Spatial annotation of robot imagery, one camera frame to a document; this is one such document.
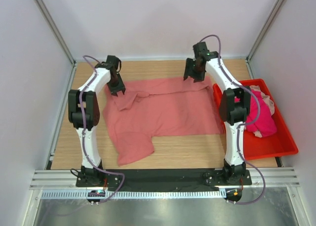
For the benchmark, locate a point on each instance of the slotted cable duct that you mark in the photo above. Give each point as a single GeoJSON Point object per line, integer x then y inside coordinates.
{"type": "Point", "coordinates": [155, 194]}

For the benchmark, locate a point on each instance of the salmon pink t shirt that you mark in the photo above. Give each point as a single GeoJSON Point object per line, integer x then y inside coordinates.
{"type": "Point", "coordinates": [158, 107]}

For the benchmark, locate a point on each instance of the aluminium corner post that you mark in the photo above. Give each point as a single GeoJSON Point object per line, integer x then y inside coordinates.
{"type": "Point", "coordinates": [48, 18]}
{"type": "Point", "coordinates": [264, 30]}

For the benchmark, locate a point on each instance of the aluminium front rail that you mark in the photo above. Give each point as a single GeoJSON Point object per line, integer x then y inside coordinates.
{"type": "Point", "coordinates": [53, 179]}

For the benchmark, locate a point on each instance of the light pink t shirt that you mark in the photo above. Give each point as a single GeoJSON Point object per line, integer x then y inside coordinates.
{"type": "Point", "coordinates": [265, 100]}

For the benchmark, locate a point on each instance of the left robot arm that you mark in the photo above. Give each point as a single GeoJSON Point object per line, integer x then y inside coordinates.
{"type": "Point", "coordinates": [84, 112]}

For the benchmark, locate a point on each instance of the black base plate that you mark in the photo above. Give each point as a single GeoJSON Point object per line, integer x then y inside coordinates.
{"type": "Point", "coordinates": [113, 182]}

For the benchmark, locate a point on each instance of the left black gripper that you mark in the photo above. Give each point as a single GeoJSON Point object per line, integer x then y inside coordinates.
{"type": "Point", "coordinates": [116, 87]}

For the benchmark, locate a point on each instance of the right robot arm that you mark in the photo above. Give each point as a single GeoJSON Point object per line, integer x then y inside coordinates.
{"type": "Point", "coordinates": [234, 106]}

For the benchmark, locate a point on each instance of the right aluminium corner post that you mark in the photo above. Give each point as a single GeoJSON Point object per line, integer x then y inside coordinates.
{"type": "Point", "coordinates": [264, 30]}

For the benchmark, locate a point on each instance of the left aluminium corner post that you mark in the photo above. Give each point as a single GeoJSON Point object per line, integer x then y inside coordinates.
{"type": "Point", "coordinates": [48, 18]}

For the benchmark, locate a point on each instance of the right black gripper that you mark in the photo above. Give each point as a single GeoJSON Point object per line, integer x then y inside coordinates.
{"type": "Point", "coordinates": [194, 73]}

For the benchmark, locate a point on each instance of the red plastic bin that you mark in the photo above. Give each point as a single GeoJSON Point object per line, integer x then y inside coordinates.
{"type": "Point", "coordinates": [276, 145]}

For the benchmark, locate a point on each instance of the magenta t shirt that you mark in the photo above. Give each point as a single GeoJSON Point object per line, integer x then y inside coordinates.
{"type": "Point", "coordinates": [261, 117]}

